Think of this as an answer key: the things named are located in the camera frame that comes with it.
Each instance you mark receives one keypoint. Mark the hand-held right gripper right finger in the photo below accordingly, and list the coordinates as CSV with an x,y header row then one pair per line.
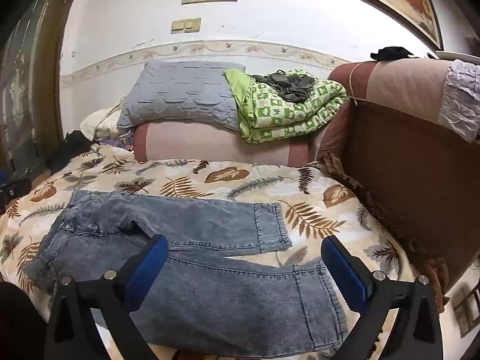
x,y
345,266

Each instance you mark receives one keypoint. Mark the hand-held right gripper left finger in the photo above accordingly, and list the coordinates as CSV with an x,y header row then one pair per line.
x,y
150,264

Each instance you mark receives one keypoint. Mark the grey-blue denim pants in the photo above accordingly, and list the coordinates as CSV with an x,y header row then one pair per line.
x,y
225,288

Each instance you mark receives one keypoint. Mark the leaf print fleece blanket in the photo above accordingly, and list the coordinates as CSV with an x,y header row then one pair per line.
x,y
225,180

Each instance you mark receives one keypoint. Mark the brown and pink sofa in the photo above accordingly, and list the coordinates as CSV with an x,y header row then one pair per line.
x,y
405,165

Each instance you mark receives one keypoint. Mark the purple printed cloth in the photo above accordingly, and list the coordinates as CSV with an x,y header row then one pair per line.
x,y
120,140

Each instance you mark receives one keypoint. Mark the wooden chair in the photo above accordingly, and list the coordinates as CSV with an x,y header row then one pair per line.
x,y
468,311

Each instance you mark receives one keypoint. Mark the black cloth heap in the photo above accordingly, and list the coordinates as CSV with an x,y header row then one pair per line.
x,y
71,150

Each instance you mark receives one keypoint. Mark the white crumpled cloth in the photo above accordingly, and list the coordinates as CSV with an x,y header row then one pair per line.
x,y
97,123

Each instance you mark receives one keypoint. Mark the green patterned quilt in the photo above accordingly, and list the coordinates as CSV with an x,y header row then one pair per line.
x,y
292,118

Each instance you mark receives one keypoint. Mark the grey quilted pillow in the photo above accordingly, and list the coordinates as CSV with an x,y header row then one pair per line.
x,y
180,90

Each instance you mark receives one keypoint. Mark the dark grey garment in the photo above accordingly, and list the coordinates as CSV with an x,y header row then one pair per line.
x,y
292,86

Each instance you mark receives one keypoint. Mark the white lace cloth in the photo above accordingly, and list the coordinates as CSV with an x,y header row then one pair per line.
x,y
459,97

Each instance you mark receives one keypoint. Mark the wooden door with glass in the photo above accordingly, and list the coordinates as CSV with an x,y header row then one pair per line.
x,y
30,82

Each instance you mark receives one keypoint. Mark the small black cloth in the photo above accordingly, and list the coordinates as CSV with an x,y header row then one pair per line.
x,y
392,53

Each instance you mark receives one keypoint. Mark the gold wall switch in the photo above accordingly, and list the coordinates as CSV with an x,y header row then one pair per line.
x,y
178,26
193,24

